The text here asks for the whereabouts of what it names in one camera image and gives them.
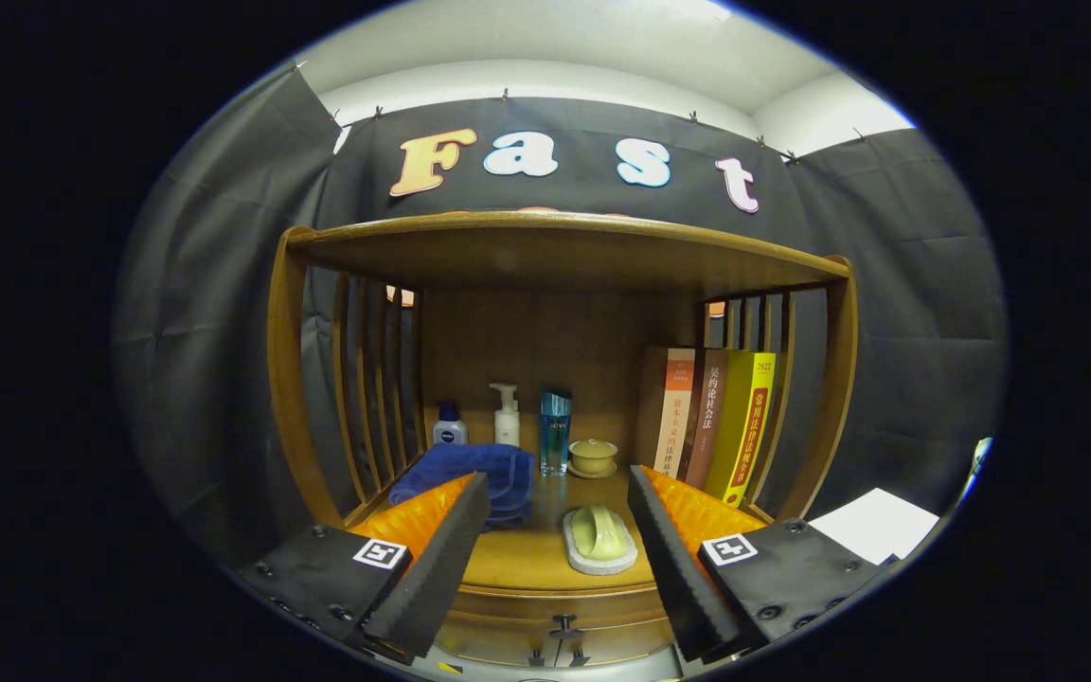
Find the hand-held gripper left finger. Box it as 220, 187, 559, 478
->
241, 471, 492, 664

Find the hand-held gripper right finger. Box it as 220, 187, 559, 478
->
627, 464, 887, 664

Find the wooden drawer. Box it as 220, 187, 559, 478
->
451, 587, 684, 645

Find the green grey scrub brush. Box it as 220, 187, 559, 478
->
562, 504, 639, 576

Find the wooden cabinet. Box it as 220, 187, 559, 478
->
266, 210, 859, 669

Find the blue folded towel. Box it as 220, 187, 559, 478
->
388, 443, 535, 529

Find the small white blue-capped bottle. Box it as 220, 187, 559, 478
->
432, 402, 469, 446

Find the beige lidded teacup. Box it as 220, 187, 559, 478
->
567, 438, 619, 479

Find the white pump bottle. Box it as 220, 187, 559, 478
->
490, 382, 521, 448

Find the beige orange book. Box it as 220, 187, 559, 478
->
635, 346, 696, 479

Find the brown book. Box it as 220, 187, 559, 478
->
678, 349, 728, 489

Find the yellow book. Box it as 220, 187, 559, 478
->
705, 349, 778, 508

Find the blue glass bottle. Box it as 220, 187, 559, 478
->
540, 388, 573, 477

